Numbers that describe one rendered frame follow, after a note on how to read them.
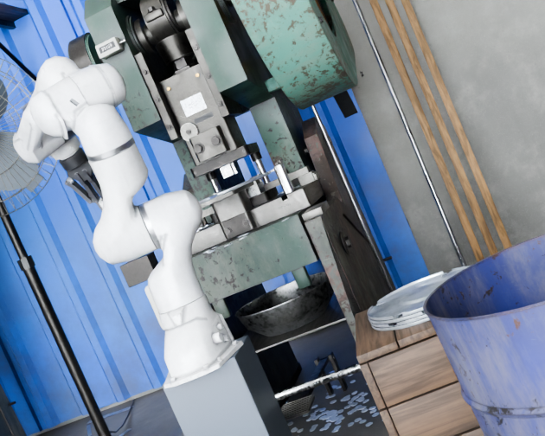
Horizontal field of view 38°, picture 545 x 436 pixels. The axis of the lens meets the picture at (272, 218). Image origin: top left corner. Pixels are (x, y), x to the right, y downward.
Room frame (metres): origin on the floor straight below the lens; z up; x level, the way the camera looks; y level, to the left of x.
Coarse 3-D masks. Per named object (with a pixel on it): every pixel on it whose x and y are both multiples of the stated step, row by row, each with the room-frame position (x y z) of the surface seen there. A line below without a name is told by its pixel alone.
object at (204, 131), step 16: (192, 64) 2.45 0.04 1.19; (176, 80) 2.41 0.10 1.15; (192, 80) 2.40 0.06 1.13; (176, 96) 2.41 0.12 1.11; (192, 96) 2.40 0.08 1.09; (208, 96) 2.39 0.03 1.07; (176, 112) 2.42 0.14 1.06; (192, 112) 2.41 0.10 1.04; (208, 112) 2.40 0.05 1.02; (192, 128) 2.40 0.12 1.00; (208, 128) 2.40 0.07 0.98; (224, 128) 2.39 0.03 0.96; (192, 144) 2.39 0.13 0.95; (208, 144) 2.37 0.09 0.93; (224, 144) 2.37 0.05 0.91; (240, 144) 2.43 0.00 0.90; (208, 160) 2.41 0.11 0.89
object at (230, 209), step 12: (228, 192) 2.18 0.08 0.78; (240, 192) 2.31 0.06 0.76; (204, 204) 2.20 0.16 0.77; (216, 204) 2.32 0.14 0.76; (228, 204) 2.31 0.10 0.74; (240, 204) 2.30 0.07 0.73; (216, 216) 2.33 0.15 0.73; (228, 216) 2.31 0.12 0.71; (240, 216) 2.31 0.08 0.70; (252, 216) 2.32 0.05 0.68; (228, 228) 2.31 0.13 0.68; (240, 228) 2.31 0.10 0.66; (252, 228) 2.30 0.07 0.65
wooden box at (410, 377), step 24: (360, 312) 2.05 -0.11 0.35; (360, 336) 1.81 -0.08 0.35; (384, 336) 1.72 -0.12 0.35; (408, 336) 1.64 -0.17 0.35; (432, 336) 1.65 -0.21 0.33; (360, 360) 1.66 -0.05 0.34; (384, 360) 1.65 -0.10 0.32; (408, 360) 1.64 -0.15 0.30; (432, 360) 1.64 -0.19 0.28; (384, 384) 1.65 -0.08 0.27; (408, 384) 1.65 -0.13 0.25; (432, 384) 1.64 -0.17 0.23; (456, 384) 1.63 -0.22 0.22; (384, 408) 1.67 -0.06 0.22; (408, 408) 1.65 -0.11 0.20; (432, 408) 1.64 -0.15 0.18; (456, 408) 1.64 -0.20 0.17; (408, 432) 1.65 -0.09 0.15; (432, 432) 1.65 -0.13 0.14; (456, 432) 1.64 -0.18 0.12; (480, 432) 1.63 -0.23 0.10
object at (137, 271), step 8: (144, 256) 2.30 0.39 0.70; (152, 256) 2.33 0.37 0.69; (128, 264) 2.31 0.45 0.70; (136, 264) 2.31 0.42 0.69; (144, 264) 2.30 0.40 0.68; (152, 264) 2.31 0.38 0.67; (128, 272) 2.31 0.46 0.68; (136, 272) 2.31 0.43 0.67; (144, 272) 2.30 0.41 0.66; (128, 280) 2.32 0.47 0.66; (136, 280) 2.31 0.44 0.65; (144, 280) 2.31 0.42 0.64
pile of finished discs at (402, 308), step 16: (448, 272) 1.93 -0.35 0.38; (400, 288) 1.97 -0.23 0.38; (416, 288) 1.92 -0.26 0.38; (432, 288) 1.82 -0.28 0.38; (384, 304) 1.90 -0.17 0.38; (400, 304) 1.83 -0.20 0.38; (416, 304) 1.76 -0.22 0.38; (384, 320) 1.78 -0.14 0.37; (400, 320) 1.72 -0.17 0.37; (416, 320) 1.70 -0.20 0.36
